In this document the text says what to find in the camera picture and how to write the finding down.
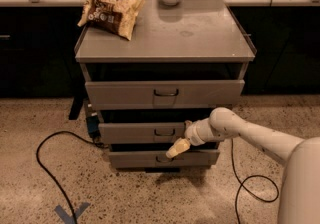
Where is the grey top drawer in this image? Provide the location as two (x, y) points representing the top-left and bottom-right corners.
(85, 80), (244, 110)

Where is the brown yellow chip bag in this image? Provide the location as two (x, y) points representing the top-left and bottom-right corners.
(78, 0), (145, 40)

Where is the grey bottom drawer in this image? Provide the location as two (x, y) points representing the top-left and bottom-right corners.
(109, 150), (220, 169)

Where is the blue power adapter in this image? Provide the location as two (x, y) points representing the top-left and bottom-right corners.
(86, 114), (101, 139)

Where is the black right floor cable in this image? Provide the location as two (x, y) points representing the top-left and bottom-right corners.
(229, 138), (280, 224)

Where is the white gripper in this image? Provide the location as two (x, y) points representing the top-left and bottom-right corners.
(166, 118), (217, 159)

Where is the grey drawer cabinet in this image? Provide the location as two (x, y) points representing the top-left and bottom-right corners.
(76, 0), (255, 157)

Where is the black left floor cable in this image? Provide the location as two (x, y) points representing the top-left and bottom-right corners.
(35, 130), (110, 224)

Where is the blue tape floor mark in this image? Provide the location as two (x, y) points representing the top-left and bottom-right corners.
(54, 201), (92, 224)

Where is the black floor cable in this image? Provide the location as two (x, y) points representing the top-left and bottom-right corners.
(35, 130), (110, 224)
(229, 138), (280, 224)

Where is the grey drawer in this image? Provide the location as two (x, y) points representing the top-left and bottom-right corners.
(99, 122), (185, 144)
(85, 80), (244, 110)
(109, 150), (220, 169)

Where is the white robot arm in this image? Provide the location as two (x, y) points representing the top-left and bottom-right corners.
(166, 107), (320, 224)

